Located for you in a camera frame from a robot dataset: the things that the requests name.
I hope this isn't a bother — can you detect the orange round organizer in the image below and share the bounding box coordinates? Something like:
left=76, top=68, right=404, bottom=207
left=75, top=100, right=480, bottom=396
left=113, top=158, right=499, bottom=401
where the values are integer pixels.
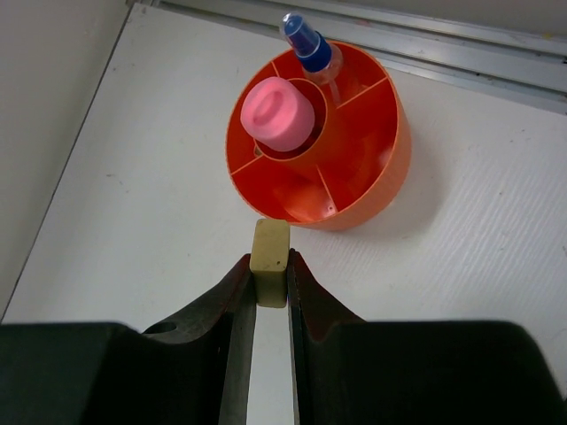
left=225, top=42, right=412, bottom=230

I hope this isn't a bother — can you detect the blue spray bottle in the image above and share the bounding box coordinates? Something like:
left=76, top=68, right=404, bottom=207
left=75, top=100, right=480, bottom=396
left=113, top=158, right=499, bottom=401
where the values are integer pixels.
left=280, top=12, right=344, bottom=105

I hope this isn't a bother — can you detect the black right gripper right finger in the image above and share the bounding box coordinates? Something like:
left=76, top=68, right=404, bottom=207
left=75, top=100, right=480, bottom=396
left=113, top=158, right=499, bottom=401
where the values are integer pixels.
left=286, top=251, right=566, bottom=424

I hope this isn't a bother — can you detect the yellow eraser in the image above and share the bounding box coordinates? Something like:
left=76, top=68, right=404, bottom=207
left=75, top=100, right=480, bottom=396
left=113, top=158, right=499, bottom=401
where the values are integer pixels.
left=249, top=219, right=291, bottom=308

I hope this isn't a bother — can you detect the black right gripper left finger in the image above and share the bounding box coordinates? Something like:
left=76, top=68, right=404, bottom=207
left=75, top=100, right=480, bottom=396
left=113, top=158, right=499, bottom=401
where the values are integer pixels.
left=1, top=258, right=256, bottom=424

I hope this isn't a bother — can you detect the aluminium side rail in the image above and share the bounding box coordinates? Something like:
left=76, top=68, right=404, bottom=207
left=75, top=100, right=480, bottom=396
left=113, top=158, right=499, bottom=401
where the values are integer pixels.
left=126, top=1, right=566, bottom=116

